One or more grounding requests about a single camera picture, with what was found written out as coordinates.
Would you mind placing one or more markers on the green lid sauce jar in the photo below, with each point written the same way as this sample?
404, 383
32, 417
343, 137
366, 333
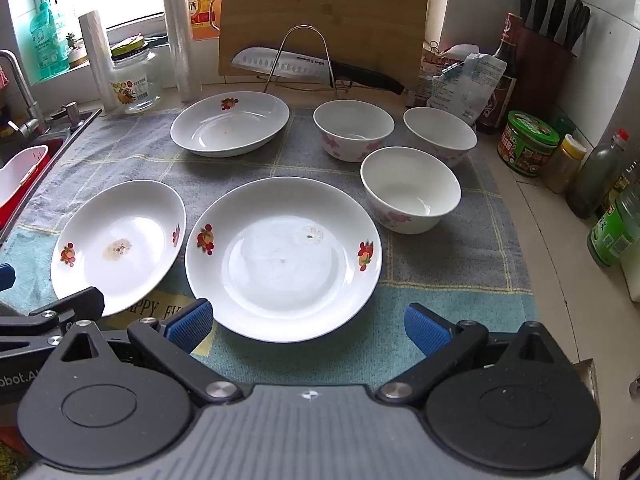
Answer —
525, 145

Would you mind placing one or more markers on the dark soy sauce bottle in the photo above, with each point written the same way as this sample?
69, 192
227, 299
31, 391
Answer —
502, 85

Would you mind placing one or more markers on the white pink-flower bowl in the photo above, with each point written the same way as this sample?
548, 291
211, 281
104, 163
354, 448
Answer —
440, 132
410, 192
353, 127

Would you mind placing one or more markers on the black kitchen scissors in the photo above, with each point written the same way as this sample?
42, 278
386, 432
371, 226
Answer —
577, 22

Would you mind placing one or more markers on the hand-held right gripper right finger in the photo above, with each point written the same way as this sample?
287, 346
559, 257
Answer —
425, 331

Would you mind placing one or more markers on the small white fruit-print plate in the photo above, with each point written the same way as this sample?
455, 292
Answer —
230, 127

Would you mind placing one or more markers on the bamboo cutting board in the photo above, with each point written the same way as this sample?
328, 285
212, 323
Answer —
325, 10

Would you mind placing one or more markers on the dark red knife block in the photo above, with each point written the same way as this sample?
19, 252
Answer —
542, 75

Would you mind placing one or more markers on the metal faucet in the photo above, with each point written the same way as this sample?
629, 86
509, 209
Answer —
27, 107

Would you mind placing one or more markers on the stained white fruit-print plate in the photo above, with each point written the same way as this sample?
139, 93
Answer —
117, 232

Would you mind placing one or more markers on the glass jar green lid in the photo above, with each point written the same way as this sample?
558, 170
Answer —
134, 85

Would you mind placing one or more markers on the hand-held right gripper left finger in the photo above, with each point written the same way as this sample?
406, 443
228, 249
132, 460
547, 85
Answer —
190, 324

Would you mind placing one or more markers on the dark oil bottle red cap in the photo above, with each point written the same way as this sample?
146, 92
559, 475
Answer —
595, 180

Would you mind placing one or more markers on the white printed plastic bag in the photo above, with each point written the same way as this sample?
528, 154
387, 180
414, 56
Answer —
465, 85

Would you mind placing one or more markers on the orange labelled container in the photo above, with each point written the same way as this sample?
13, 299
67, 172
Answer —
202, 0

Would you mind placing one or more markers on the stainless steel sink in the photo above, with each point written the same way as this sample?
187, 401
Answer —
75, 122

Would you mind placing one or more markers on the metal sink knob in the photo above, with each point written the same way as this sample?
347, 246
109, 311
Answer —
69, 111

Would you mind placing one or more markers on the white red-label bag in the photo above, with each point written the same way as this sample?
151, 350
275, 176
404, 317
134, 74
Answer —
431, 67

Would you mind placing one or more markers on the large white fruit-print plate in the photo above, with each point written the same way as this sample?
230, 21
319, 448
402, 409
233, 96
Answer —
282, 262

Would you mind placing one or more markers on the grey blue checkered towel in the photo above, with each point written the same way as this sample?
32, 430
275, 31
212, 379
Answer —
300, 166

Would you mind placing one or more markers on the small potted plant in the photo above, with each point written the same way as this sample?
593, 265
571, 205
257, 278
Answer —
75, 50

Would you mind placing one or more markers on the clear plastic wrap roll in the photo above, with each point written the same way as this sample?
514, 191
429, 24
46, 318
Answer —
97, 55
176, 25

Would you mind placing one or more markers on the yellow cap spice jar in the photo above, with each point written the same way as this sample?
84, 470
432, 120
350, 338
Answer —
562, 165

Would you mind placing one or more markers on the green dish soap bottle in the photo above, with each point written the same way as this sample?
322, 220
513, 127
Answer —
47, 35

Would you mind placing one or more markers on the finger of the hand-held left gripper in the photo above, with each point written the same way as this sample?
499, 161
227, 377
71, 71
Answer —
5, 278
75, 307

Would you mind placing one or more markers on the red plastic basin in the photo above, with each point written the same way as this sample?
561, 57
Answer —
50, 167

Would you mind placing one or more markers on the green label plastic bottle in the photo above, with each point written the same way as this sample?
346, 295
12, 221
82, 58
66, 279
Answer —
617, 232

